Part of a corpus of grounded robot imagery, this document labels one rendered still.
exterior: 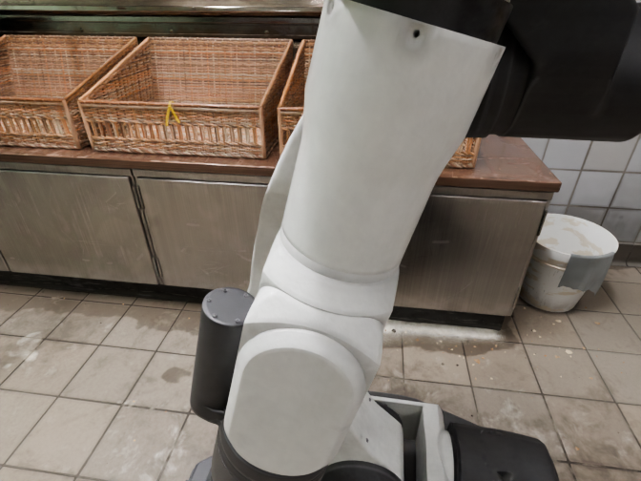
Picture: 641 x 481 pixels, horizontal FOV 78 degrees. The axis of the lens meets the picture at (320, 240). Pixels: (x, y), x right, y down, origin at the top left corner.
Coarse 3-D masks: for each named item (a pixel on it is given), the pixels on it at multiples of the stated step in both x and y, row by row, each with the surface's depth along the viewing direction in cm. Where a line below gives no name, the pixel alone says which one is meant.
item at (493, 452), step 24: (456, 432) 70; (480, 432) 69; (504, 432) 70; (408, 456) 84; (456, 456) 67; (480, 456) 65; (504, 456) 65; (528, 456) 65; (408, 480) 80; (456, 480) 66; (480, 480) 64; (504, 480) 64; (528, 480) 63; (552, 480) 63
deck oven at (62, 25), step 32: (0, 32) 157; (32, 32) 156; (64, 32) 154; (96, 32) 152; (128, 32) 151; (160, 32) 149; (192, 32) 148; (224, 32) 146; (256, 32) 145; (288, 32) 143; (32, 96) 170; (256, 96) 157
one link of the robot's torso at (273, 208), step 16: (288, 144) 35; (288, 160) 36; (272, 176) 38; (288, 176) 37; (272, 192) 38; (288, 192) 38; (272, 208) 40; (272, 224) 43; (256, 240) 45; (272, 240) 45; (256, 256) 46; (256, 272) 47; (256, 288) 49
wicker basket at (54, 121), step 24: (0, 48) 153; (24, 48) 155; (48, 48) 153; (72, 48) 152; (96, 48) 151; (120, 48) 150; (0, 72) 153; (24, 72) 157; (48, 72) 156; (72, 72) 155; (96, 72) 128; (0, 96) 118; (24, 96) 118; (48, 96) 159; (72, 96) 119; (0, 120) 148; (24, 120) 121; (48, 120) 120; (72, 120) 120; (0, 144) 126; (24, 144) 125; (48, 144) 124; (72, 144) 123
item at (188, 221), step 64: (0, 192) 130; (64, 192) 127; (128, 192) 124; (192, 192) 121; (256, 192) 118; (448, 192) 110; (512, 192) 107; (0, 256) 146; (64, 256) 142; (128, 256) 138; (192, 256) 134; (448, 256) 121; (512, 256) 117; (448, 320) 139
